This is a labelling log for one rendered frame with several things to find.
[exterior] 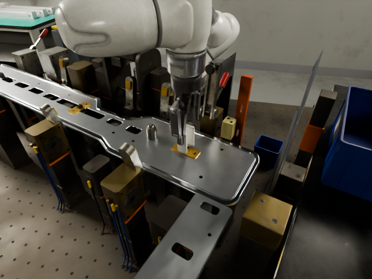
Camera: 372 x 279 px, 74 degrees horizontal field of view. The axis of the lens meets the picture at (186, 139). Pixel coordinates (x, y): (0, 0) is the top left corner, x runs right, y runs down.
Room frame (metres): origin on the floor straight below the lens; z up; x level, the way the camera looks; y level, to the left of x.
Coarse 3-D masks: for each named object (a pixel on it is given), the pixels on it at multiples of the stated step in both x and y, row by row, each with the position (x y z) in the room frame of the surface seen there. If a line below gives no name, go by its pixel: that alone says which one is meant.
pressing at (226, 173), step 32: (0, 64) 1.22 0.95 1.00; (32, 96) 0.89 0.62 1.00; (64, 96) 0.89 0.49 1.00; (96, 128) 0.67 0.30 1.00; (160, 128) 0.67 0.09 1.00; (160, 160) 0.51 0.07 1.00; (192, 160) 0.51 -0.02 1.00; (224, 160) 0.51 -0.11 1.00; (256, 160) 0.52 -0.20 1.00; (192, 192) 0.40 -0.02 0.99; (224, 192) 0.40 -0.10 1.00
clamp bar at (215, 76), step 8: (208, 64) 0.67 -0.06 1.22; (216, 64) 0.69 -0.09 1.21; (208, 72) 0.66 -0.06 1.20; (216, 72) 0.67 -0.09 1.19; (208, 80) 0.68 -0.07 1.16; (216, 80) 0.67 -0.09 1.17; (208, 88) 0.69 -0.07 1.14; (216, 88) 0.67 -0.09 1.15; (208, 96) 0.68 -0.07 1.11; (216, 96) 0.67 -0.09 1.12
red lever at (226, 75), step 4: (224, 76) 0.76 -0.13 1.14; (228, 76) 0.76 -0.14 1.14; (220, 80) 0.75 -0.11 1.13; (224, 80) 0.75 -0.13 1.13; (220, 84) 0.74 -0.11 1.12; (224, 84) 0.74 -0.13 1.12; (220, 88) 0.73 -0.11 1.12; (220, 92) 0.72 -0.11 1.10; (208, 108) 0.67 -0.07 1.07; (208, 112) 0.66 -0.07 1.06
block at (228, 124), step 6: (228, 120) 0.62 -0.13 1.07; (234, 120) 0.62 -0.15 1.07; (222, 126) 0.61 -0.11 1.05; (228, 126) 0.60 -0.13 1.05; (234, 126) 0.61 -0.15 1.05; (222, 132) 0.61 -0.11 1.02; (228, 132) 0.60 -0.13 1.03; (234, 132) 0.62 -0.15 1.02; (222, 138) 0.61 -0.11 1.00; (228, 138) 0.60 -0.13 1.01; (222, 150) 0.61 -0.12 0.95
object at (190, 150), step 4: (176, 144) 0.58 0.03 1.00; (172, 148) 0.56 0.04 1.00; (176, 148) 0.56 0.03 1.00; (188, 148) 0.55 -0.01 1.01; (192, 148) 0.56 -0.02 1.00; (180, 152) 0.54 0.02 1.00; (188, 152) 0.54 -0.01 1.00; (192, 152) 0.54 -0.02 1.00; (196, 152) 0.54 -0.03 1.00; (188, 156) 0.53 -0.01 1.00; (192, 156) 0.53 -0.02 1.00; (196, 156) 0.53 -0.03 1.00
